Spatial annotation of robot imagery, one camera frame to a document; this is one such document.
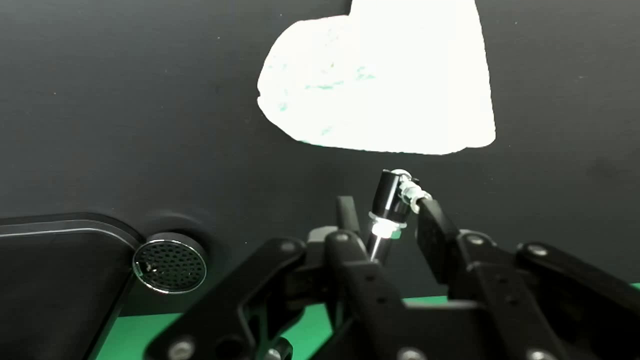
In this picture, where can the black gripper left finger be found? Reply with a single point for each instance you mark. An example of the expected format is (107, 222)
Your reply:
(361, 292)

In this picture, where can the round black mesh disc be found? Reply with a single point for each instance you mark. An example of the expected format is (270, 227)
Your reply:
(171, 264)

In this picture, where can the white cloth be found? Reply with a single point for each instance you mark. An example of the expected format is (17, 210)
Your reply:
(381, 86)

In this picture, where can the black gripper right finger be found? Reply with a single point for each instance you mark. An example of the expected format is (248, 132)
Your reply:
(507, 292)

